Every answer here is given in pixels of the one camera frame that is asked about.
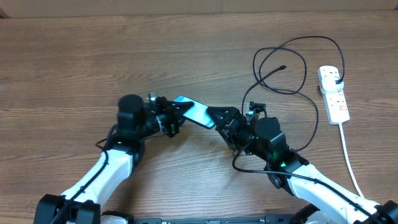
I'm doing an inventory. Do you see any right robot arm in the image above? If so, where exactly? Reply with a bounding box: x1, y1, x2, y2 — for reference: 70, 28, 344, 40
206, 103, 397, 223

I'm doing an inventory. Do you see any white power strip cord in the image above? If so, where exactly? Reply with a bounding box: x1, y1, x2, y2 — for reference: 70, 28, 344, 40
338, 123, 366, 200

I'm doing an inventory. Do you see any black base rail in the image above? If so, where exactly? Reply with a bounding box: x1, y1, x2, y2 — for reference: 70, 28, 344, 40
99, 211, 352, 224

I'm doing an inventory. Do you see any blue screen Galaxy smartphone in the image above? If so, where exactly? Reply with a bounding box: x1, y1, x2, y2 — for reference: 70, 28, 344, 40
174, 95, 215, 129

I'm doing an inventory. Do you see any white charger adapter plug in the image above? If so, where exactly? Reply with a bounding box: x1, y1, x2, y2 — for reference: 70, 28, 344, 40
319, 77, 345, 94

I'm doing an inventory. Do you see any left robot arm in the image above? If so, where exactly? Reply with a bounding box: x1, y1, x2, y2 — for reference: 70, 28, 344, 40
34, 95, 194, 224

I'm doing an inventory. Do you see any white power strip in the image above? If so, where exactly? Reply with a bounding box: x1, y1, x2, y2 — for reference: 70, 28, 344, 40
318, 65, 350, 124

